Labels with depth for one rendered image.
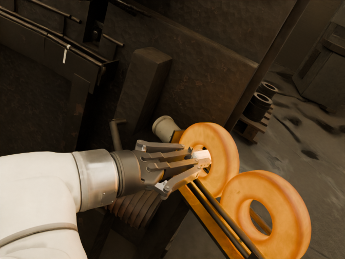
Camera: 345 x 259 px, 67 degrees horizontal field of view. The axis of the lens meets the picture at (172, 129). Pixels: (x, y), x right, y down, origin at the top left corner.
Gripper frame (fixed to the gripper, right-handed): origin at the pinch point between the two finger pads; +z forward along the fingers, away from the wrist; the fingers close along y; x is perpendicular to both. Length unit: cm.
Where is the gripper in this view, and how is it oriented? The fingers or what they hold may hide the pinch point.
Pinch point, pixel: (206, 157)
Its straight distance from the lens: 54.0
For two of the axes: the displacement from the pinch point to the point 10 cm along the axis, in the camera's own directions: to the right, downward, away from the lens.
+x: 2.8, -7.8, -5.6
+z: 8.4, -0.9, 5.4
